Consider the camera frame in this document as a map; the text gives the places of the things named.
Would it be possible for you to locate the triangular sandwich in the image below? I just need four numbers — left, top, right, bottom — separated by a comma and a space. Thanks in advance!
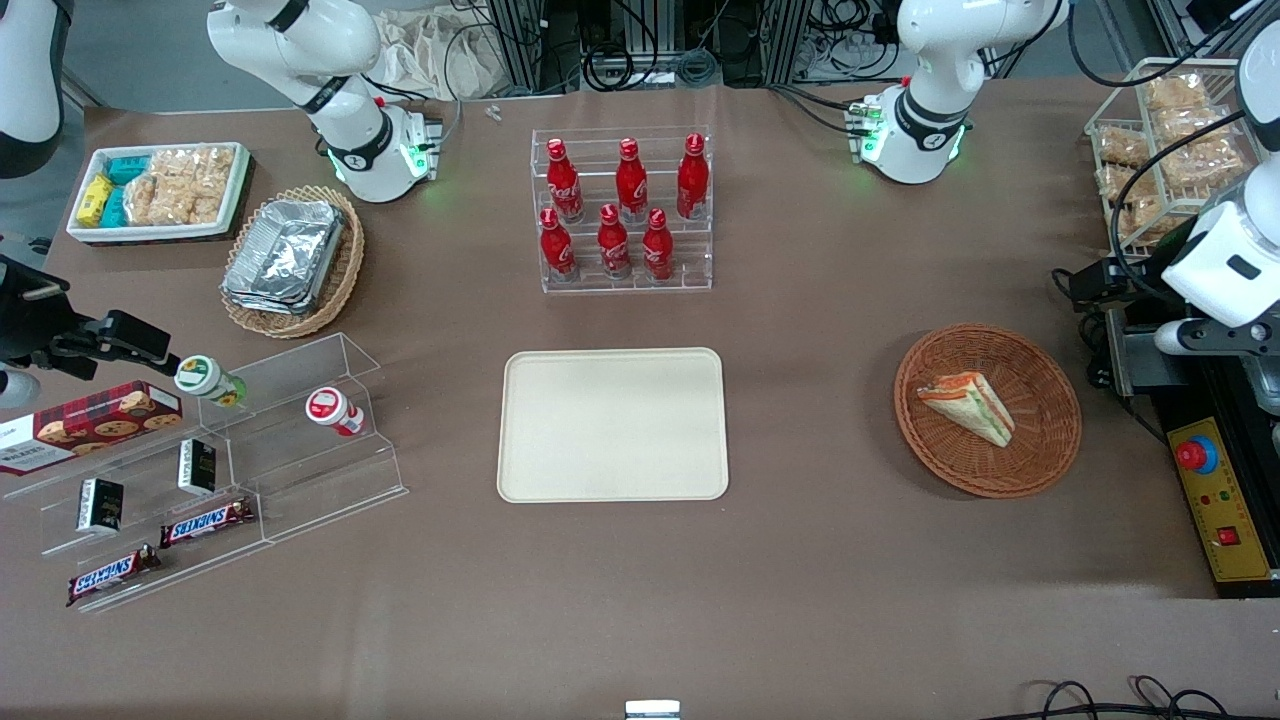
917, 371, 1016, 448

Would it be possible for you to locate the round brown wicker basket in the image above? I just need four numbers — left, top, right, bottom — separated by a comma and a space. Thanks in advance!
894, 322, 1083, 499

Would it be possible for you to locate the oval light wicker basket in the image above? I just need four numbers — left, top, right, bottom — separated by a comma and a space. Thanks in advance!
220, 185, 366, 340

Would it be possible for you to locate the beige plastic tray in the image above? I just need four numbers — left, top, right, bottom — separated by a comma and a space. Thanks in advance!
497, 347, 730, 503

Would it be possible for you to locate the red tartan cookie box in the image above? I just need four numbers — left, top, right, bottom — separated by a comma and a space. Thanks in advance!
0, 381, 185, 478

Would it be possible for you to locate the small black box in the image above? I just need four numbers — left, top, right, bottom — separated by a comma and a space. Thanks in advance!
178, 438, 218, 497
77, 478, 125, 534

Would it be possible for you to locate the black yellow control box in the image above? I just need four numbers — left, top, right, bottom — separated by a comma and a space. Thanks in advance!
1105, 270, 1280, 599

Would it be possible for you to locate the green lid drink bottle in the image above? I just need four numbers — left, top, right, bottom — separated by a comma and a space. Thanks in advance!
174, 355, 247, 409

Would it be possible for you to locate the yellow snack packet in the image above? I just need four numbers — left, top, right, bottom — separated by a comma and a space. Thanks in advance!
77, 174, 115, 227

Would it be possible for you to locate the white rectangular bin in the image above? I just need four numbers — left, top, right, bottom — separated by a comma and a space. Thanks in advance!
66, 142, 251, 244

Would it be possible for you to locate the Snickers chocolate bar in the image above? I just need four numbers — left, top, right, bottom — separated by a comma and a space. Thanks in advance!
66, 545, 163, 608
160, 497, 256, 549

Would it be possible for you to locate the aluminium foil container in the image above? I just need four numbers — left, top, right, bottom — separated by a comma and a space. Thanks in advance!
222, 285, 317, 318
222, 198, 348, 306

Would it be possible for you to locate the clear acrylic stepped shelf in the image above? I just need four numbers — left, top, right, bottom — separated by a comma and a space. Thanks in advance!
0, 333, 409, 613

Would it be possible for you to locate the red lid drink bottle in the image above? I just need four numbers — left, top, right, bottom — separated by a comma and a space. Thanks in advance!
305, 386, 367, 438

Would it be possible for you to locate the brown table cover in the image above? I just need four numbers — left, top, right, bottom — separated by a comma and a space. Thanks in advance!
0, 75, 1280, 720

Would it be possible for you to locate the clear acrylic bottle rack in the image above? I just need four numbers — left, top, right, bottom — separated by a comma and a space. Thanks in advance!
530, 126, 714, 294

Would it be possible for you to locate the red cola bottle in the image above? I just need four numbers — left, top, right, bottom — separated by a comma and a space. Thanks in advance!
615, 138, 649, 223
598, 204, 633, 281
547, 138, 585, 223
540, 208, 578, 283
677, 133, 710, 221
642, 208, 675, 283

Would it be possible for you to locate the white cloth bag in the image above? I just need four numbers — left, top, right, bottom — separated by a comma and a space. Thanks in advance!
372, 8, 506, 101

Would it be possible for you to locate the black power cable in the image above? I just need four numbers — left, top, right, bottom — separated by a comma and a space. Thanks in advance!
1050, 268, 1113, 391

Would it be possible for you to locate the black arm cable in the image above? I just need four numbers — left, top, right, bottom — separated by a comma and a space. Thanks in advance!
1066, 0, 1256, 291

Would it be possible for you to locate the white wire basket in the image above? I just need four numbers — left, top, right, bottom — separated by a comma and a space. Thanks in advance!
1085, 58, 1263, 267

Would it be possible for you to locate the black floor cable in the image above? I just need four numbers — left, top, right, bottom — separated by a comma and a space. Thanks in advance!
1000, 676, 1280, 720

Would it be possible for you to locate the black base cable bundle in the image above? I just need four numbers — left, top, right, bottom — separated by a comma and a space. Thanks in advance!
770, 84, 871, 137

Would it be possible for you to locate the aluminium profile post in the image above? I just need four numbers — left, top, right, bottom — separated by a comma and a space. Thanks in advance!
487, 0, 549, 96

